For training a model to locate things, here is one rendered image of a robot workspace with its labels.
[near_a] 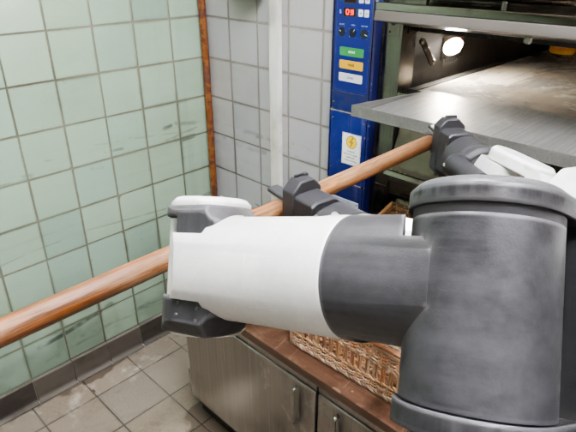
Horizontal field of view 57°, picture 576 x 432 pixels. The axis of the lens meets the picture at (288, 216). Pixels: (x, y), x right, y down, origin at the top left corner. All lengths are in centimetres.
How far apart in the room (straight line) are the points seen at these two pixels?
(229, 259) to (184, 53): 180
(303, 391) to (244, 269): 112
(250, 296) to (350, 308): 9
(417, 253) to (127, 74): 180
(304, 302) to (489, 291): 12
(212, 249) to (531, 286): 23
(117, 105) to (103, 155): 19
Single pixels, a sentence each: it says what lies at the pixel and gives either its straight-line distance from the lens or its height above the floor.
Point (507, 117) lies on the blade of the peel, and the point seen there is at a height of 118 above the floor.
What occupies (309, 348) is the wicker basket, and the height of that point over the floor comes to 60.
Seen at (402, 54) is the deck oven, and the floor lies 129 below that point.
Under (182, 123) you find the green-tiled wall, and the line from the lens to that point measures 221.
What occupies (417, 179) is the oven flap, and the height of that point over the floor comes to 95.
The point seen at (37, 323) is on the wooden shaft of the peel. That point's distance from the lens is 63.
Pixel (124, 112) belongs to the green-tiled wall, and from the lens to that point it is 207.
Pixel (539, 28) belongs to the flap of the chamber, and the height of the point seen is 141.
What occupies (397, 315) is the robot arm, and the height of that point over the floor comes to 136.
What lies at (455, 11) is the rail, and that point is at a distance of 135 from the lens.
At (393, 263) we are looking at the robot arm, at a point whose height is 138.
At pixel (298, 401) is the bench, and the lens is 154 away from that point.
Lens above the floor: 155
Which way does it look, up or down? 27 degrees down
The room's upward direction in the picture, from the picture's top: straight up
